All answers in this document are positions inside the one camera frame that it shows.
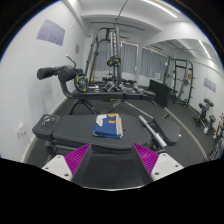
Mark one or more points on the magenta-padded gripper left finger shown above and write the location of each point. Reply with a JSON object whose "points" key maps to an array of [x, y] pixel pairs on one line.
{"points": [[77, 159]]}

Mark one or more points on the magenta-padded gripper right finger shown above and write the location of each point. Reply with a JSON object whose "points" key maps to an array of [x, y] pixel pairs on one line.
{"points": [[148, 159]]}

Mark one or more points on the blue folded printed towel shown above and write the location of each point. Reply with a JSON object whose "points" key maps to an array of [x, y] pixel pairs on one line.
{"points": [[108, 129]]}

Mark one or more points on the silver barbell bar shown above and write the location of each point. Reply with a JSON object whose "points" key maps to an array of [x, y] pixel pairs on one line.
{"points": [[153, 131]]}

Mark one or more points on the black padded weight bench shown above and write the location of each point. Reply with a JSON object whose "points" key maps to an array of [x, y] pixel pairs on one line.
{"points": [[73, 130]]}

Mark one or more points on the black box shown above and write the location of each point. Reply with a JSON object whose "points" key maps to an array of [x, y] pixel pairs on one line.
{"points": [[160, 91]]}

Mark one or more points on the black yellow exercise machine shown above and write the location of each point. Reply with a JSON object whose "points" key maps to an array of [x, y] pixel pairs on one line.
{"points": [[204, 115]]}

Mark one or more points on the black bench with roller pads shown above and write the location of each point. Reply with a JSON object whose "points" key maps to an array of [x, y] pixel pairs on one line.
{"points": [[110, 95]]}

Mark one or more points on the group of dumbbells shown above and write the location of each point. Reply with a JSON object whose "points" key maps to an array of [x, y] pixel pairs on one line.
{"points": [[133, 87]]}

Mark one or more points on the black power rack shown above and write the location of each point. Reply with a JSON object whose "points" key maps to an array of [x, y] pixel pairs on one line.
{"points": [[186, 80]]}

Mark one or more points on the grey window curtain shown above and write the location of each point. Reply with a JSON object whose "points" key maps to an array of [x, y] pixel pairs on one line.
{"points": [[128, 56], [153, 63]]}

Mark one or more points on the white wall socket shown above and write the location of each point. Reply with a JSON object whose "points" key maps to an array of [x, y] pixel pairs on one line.
{"points": [[20, 131]]}

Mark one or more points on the small purple wall poster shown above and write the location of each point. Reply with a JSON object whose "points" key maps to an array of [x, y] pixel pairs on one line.
{"points": [[209, 84]]}

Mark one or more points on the small brown wall board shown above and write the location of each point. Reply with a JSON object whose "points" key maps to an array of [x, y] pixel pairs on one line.
{"points": [[77, 48]]}

